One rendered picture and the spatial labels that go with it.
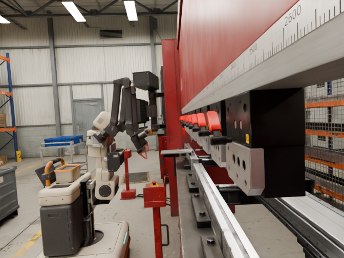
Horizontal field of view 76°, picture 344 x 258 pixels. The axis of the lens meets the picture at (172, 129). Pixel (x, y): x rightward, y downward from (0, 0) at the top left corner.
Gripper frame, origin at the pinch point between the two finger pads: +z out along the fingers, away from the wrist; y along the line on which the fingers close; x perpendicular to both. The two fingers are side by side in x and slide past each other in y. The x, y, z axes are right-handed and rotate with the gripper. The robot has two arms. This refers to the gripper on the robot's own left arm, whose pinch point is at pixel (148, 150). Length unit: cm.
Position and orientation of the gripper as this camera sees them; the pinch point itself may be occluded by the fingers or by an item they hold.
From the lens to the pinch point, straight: 217.9
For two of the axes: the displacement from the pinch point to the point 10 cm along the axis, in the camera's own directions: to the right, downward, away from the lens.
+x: -8.6, 5.0, -0.4
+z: 5.0, 8.6, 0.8
